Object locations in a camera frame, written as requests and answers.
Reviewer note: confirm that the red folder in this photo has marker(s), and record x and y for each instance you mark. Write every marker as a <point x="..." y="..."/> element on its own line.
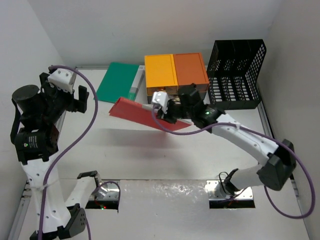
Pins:
<point x="139" y="113"/>

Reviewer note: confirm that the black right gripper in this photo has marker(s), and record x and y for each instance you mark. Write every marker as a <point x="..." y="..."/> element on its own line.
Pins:
<point x="171" y="111"/>

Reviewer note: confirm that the yellow drawer box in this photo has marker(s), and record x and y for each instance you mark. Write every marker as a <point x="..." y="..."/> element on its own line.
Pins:
<point x="160" y="74"/>

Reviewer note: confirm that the black mesh file rack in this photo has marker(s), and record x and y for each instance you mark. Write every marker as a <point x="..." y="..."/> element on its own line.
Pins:
<point x="233" y="70"/>

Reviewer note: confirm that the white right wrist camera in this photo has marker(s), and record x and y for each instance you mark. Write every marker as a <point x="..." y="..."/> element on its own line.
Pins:
<point x="160" y="99"/>

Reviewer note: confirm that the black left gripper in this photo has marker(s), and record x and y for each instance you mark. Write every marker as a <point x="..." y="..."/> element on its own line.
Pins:
<point x="74" y="100"/>

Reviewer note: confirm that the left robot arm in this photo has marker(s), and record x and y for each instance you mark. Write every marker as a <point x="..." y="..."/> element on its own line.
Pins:
<point x="35" y="132"/>

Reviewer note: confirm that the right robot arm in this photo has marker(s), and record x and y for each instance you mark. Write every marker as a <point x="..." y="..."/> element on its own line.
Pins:
<point x="275" y="164"/>

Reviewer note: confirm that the orange drawer box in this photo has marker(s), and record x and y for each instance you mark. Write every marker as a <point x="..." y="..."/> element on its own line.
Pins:
<point x="190" y="69"/>

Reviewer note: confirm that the green folder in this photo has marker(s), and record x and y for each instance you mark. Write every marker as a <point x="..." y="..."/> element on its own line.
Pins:
<point x="117" y="82"/>

